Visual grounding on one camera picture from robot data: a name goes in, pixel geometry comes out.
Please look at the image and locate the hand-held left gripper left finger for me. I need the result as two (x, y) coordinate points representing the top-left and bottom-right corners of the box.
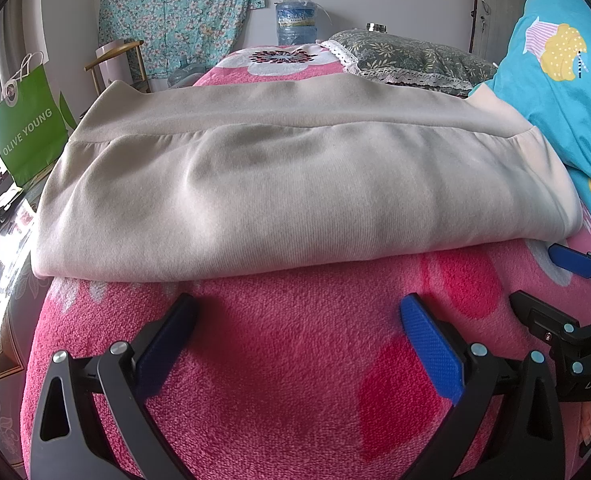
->
(30, 292), (199, 480)

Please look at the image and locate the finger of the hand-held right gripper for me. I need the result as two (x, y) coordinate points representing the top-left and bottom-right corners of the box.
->
(548, 243), (591, 311)
(508, 290), (591, 375)

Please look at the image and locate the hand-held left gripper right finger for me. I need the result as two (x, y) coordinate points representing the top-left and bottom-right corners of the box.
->
(399, 294), (566, 480)

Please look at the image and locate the beige zip jacket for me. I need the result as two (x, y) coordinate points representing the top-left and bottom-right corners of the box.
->
(32, 80), (583, 281)

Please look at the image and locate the pink floral fleece blanket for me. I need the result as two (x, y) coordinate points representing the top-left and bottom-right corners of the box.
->
(18, 45), (591, 480)

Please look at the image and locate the blue printed quilt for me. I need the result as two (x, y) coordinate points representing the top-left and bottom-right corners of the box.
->
(468, 0), (591, 256)

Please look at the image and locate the cluttered side desk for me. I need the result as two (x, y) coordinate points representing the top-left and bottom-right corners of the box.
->
(0, 160), (44, 281)

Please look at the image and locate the green leaf print pillow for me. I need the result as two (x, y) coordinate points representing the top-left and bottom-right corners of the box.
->
(328, 29), (499, 98)

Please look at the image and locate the green paper shopping bag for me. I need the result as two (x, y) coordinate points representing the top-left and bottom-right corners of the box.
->
(0, 52), (74, 188)

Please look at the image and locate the white wardrobe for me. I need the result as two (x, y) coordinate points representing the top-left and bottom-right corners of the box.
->
(470, 0), (539, 56)

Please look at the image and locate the empty clear water jug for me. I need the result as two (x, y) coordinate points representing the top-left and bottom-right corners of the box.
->
(168, 57), (209, 88)

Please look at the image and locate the pink cylinder box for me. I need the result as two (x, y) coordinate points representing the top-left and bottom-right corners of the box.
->
(96, 42), (136, 93)

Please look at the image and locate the wooden chair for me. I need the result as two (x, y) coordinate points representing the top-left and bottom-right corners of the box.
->
(84, 40), (151, 96)

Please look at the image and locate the teal floral hanging cloth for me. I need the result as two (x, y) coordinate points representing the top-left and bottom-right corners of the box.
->
(98, 0), (266, 81)

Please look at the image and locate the grey curtain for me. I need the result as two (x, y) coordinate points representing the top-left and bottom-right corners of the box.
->
(0, 0), (46, 111)

